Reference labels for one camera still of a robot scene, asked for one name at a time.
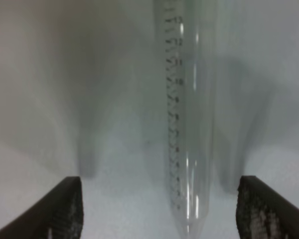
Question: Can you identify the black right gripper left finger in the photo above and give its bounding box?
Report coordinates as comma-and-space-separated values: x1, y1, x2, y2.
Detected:
0, 176, 84, 239

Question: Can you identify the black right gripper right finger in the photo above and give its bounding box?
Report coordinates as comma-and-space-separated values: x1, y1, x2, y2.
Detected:
236, 176, 299, 239

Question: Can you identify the test tube with green cap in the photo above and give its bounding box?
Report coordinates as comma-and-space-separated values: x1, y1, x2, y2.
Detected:
154, 0, 217, 239

